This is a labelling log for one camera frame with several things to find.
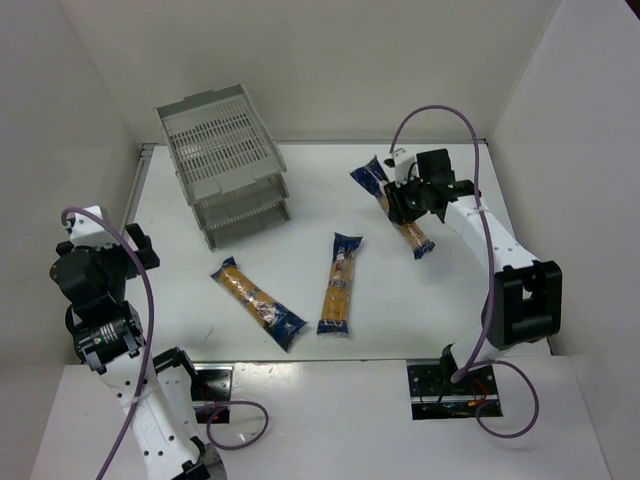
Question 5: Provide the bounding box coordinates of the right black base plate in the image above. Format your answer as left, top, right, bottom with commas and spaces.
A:
406, 361, 503, 421

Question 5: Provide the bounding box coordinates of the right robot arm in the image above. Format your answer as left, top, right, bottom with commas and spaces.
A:
384, 149, 563, 383

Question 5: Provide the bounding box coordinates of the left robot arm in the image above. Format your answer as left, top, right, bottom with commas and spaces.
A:
50, 213, 210, 479

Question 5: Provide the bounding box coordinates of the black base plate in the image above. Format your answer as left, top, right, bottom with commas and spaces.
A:
406, 361, 503, 421
191, 364, 233, 425

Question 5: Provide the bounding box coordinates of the aluminium rail left edge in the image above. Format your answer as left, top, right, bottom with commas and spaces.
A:
82, 142, 157, 362

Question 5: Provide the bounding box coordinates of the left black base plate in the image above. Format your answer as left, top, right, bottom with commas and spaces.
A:
191, 364, 233, 425

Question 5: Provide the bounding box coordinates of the grey stacked tray shelf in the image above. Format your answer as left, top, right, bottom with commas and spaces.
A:
155, 84, 291, 250

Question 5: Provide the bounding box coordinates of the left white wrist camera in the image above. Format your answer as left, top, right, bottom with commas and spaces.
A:
63, 205, 115, 248

